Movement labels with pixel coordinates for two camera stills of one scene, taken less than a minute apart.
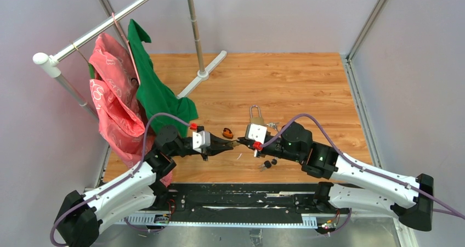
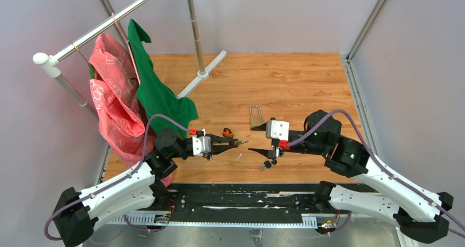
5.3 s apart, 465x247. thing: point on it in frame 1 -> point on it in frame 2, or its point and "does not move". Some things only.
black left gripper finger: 215,150 does not move
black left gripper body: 204,155 does not move
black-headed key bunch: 267,164 does not move
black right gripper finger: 246,141 -> 261,127
